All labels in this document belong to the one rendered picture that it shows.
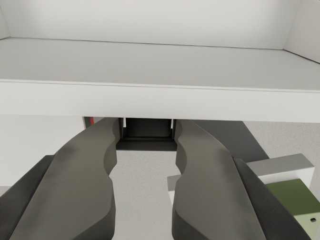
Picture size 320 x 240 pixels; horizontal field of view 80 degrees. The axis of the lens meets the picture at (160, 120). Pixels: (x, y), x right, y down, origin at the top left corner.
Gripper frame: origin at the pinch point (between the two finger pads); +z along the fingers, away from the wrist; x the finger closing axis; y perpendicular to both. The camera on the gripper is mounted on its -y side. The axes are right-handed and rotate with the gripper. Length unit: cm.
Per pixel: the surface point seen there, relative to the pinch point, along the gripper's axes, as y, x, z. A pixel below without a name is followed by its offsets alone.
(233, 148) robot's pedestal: 25.3, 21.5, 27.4
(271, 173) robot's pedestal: 20.7, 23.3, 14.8
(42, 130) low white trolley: 11.8, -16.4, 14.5
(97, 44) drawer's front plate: -3.0, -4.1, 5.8
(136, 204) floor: 141, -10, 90
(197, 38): -3.6, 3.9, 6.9
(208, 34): -4.0, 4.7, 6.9
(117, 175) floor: 107, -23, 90
